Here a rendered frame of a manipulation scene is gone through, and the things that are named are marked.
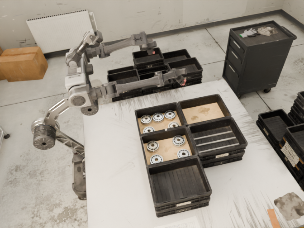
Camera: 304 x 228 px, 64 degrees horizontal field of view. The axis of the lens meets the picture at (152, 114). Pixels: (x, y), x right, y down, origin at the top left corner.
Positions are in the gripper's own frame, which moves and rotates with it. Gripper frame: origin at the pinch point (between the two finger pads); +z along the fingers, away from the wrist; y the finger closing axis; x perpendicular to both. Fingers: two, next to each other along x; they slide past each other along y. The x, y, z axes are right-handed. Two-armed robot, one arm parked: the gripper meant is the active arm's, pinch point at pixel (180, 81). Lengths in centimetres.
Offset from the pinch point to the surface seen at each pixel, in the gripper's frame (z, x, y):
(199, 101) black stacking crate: 5.5, 1.9, -26.1
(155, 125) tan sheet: -9, 46, -19
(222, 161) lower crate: 1, 26, -80
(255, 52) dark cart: 68, -94, -3
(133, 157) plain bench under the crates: -13, 79, -28
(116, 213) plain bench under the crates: -32, 110, -61
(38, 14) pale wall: 21, 67, 297
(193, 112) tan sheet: 5.8, 13.3, -29.9
